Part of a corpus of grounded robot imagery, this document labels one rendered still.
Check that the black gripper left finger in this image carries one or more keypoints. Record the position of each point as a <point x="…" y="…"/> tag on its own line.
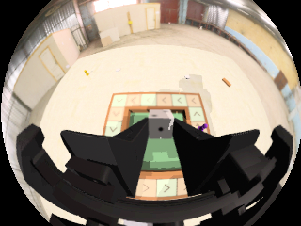
<point x="123" y="153"/>

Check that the white die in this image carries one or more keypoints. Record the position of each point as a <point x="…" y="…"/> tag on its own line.
<point x="160" y="124"/>

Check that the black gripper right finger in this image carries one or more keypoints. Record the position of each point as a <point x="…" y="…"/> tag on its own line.
<point x="201" y="154"/>

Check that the purple pawn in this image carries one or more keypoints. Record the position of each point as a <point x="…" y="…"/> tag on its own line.
<point x="203" y="126"/>

